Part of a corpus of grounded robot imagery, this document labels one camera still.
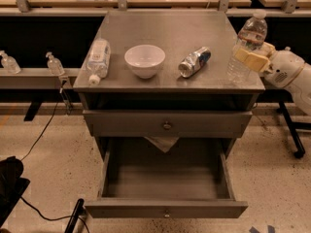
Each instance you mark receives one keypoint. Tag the closed grey upper drawer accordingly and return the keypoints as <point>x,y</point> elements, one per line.
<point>148,123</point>

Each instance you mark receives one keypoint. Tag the black object at left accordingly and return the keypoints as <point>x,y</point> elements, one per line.
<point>12,185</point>

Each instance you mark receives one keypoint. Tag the open grey middle drawer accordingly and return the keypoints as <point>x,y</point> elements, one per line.
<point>189,181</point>

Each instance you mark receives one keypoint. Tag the grey metal drawer cabinet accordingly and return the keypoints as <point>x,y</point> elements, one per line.
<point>178,33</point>

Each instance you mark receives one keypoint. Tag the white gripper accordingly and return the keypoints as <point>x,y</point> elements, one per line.
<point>286,68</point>

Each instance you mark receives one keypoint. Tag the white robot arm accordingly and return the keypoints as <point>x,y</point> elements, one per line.
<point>300,88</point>

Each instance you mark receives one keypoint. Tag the black stand leg bottom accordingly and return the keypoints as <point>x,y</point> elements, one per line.
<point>78,211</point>

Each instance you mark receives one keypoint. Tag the crushed silver soda can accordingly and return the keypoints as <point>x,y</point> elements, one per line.
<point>195,61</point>

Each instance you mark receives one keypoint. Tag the left clear pump bottle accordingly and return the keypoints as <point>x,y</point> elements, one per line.
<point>9,63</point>

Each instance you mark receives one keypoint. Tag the black wheeled stand leg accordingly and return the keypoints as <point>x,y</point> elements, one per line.
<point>294,126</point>

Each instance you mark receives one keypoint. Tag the clear pump bottle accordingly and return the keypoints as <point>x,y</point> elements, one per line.
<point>9,63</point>
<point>54,64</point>

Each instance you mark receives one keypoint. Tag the large clear bottle lying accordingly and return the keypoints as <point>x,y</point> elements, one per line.
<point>98,61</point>

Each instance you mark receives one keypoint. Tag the white ceramic bowl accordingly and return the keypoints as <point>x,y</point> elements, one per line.
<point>144,61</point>

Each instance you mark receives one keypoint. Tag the clear plastic water bottle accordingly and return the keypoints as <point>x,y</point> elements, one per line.
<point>250,37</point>

